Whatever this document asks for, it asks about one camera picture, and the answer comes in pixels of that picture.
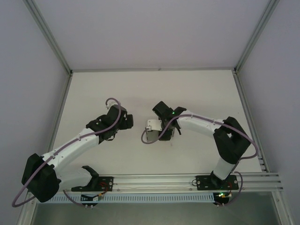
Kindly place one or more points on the grey paper box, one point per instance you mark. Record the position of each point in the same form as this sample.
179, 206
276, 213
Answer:
152, 136

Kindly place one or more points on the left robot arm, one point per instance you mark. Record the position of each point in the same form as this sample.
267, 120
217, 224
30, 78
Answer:
70, 147

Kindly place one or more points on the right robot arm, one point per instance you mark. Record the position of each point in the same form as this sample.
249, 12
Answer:
199, 126

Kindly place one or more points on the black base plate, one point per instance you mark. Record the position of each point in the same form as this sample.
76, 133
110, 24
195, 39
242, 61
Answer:
204, 182
105, 182

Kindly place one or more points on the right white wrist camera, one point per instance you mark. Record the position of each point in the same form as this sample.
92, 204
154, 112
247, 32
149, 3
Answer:
153, 125

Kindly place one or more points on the aluminium mounting rail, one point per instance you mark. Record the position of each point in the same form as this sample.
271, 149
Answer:
154, 184

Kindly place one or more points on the aluminium table edge rail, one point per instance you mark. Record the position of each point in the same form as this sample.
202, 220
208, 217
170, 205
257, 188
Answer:
246, 105
152, 69
63, 105

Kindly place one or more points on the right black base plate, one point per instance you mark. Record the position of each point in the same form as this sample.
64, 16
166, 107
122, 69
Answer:
204, 182

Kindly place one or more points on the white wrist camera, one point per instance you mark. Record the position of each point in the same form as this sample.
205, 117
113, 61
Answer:
153, 125
108, 107

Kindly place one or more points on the yellow power connector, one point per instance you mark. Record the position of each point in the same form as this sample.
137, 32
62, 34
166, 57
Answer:
225, 195
99, 197

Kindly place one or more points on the aluminium frame post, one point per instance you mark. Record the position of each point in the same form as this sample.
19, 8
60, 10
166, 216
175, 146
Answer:
47, 35
257, 35

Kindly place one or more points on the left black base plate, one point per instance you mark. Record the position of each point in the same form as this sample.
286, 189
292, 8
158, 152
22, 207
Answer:
105, 182

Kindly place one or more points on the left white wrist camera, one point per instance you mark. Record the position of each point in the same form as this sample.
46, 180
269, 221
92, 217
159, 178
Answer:
108, 107

